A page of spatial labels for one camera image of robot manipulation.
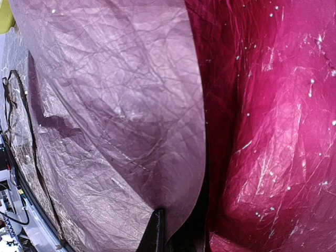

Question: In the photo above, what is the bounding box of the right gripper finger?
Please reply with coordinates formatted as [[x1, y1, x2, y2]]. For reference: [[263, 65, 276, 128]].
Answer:
[[136, 209, 165, 252]]

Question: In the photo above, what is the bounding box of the red wrapping paper sheet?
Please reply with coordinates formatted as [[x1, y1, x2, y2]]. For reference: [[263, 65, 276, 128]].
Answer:
[[10, 1, 335, 251]]

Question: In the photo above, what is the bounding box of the green plastic bowl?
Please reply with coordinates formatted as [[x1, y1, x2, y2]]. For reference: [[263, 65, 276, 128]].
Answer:
[[0, 0, 15, 35]]

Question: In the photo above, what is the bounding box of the black string on table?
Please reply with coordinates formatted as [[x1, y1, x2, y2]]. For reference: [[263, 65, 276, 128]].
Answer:
[[2, 69, 65, 241]]

